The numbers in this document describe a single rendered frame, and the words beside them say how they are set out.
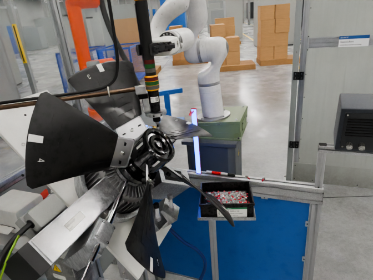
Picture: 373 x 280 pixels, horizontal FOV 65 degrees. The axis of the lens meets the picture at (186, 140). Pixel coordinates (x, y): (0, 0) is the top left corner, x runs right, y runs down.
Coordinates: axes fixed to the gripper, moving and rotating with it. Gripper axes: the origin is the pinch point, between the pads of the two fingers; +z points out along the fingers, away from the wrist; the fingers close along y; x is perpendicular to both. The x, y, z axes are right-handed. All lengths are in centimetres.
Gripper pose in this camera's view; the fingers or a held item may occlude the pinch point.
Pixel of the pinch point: (147, 49)
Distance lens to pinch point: 92.8
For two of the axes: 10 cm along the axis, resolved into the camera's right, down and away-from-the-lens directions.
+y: -9.3, -0.7, 3.6
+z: -3.5, 3.9, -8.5
